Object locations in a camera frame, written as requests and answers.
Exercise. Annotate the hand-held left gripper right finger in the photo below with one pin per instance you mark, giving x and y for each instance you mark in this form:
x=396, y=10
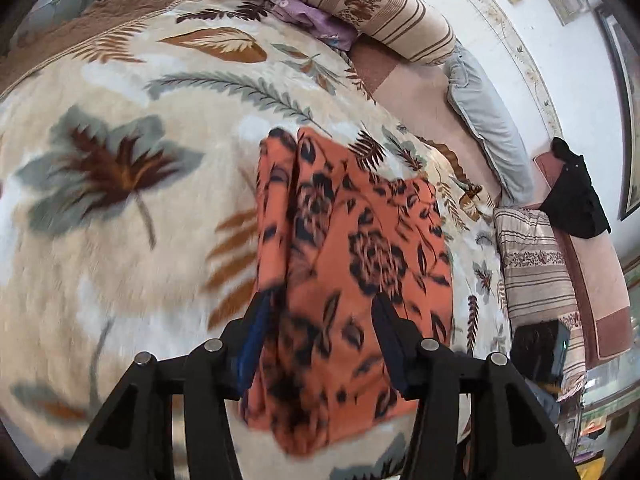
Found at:
x=394, y=345

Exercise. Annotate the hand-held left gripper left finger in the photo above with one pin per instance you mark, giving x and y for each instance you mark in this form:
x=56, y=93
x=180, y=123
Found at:
x=254, y=345

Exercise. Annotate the orange floral cloth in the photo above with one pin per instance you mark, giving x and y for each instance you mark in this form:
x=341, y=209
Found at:
x=340, y=260

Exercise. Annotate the black bag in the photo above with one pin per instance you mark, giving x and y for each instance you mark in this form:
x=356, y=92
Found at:
x=540, y=355

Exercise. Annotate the leaf printed blanket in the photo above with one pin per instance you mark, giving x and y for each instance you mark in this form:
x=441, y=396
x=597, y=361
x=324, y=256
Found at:
x=125, y=260

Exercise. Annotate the striped flat pillow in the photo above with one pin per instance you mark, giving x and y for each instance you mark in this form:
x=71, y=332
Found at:
x=535, y=270

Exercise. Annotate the black garment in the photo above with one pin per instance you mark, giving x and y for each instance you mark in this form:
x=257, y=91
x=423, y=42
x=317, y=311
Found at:
x=575, y=195

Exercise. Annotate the grey pillow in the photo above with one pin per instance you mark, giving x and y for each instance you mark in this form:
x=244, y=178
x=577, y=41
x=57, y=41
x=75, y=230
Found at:
x=487, y=120

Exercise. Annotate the purple cloth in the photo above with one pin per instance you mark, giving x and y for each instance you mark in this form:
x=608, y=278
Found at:
x=325, y=22

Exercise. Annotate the striped bolster pillow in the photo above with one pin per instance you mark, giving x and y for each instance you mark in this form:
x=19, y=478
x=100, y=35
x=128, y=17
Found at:
x=380, y=15

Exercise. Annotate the large framed picture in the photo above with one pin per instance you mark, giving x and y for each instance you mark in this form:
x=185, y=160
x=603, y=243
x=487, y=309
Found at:
x=627, y=110

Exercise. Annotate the grey quilted cushion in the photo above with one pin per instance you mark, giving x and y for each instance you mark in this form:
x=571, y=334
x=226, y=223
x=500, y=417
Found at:
x=65, y=0

